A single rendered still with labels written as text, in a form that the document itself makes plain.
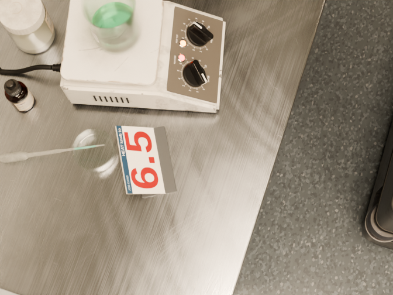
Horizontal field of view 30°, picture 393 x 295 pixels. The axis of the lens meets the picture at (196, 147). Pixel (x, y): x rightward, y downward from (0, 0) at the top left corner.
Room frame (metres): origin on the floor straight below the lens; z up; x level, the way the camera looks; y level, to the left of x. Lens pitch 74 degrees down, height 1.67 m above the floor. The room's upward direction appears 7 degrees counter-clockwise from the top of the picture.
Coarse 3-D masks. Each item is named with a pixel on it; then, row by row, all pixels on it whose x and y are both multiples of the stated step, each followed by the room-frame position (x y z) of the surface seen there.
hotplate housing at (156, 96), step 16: (224, 32) 0.42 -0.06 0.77; (160, 48) 0.38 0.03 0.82; (160, 64) 0.36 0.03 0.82; (64, 80) 0.36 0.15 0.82; (160, 80) 0.34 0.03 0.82; (80, 96) 0.34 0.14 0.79; (96, 96) 0.34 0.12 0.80; (112, 96) 0.33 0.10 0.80; (128, 96) 0.33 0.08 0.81; (144, 96) 0.33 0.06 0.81; (160, 96) 0.32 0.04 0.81; (176, 96) 0.32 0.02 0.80
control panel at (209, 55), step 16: (176, 16) 0.43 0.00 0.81; (192, 16) 0.43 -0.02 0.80; (208, 16) 0.43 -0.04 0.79; (176, 32) 0.41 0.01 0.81; (176, 48) 0.38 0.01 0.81; (192, 48) 0.39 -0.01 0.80; (208, 48) 0.39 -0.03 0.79; (176, 64) 0.36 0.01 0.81; (208, 64) 0.37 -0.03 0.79; (176, 80) 0.34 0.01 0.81; (208, 80) 0.35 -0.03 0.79; (192, 96) 0.32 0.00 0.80; (208, 96) 0.32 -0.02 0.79
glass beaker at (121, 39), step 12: (84, 0) 0.41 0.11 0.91; (96, 0) 0.43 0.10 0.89; (108, 0) 0.43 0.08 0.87; (120, 0) 0.43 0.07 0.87; (132, 0) 0.41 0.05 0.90; (84, 12) 0.40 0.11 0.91; (132, 12) 0.39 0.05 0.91; (132, 24) 0.38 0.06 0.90; (96, 36) 0.38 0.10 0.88; (108, 36) 0.37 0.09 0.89; (120, 36) 0.37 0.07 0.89; (132, 36) 0.38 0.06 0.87; (108, 48) 0.38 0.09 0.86; (120, 48) 0.37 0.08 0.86; (132, 48) 0.38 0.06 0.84
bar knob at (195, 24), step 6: (192, 24) 0.41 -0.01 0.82; (198, 24) 0.41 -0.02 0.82; (192, 30) 0.41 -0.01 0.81; (198, 30) 0.40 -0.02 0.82; (204, 30) 0.40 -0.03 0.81; (192, 36) 0.40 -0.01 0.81; (198, 36) 0.40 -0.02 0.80; (204, 36) 0.40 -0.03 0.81; (210, 36) 0.40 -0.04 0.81; (192, 42) 0.39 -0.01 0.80; (198, 42) 0.39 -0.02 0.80; (204, 42) 0.39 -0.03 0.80
